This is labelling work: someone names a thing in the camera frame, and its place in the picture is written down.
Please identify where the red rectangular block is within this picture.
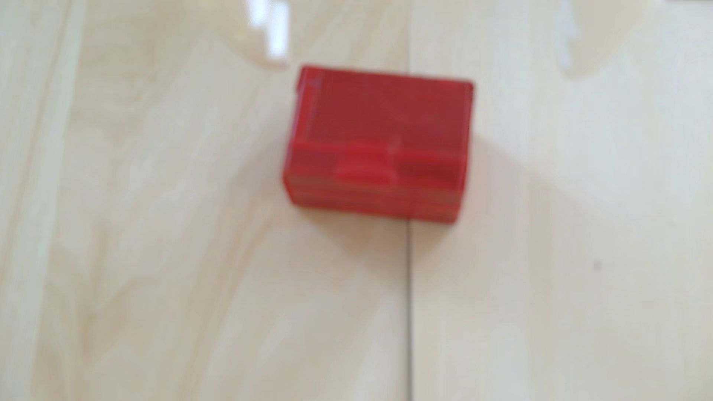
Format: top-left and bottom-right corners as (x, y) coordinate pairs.
(281, 65), (476, 225)

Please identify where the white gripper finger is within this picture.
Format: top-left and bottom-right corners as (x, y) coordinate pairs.
(234, 0), (292, 70)
(556, 0), (654, 80)

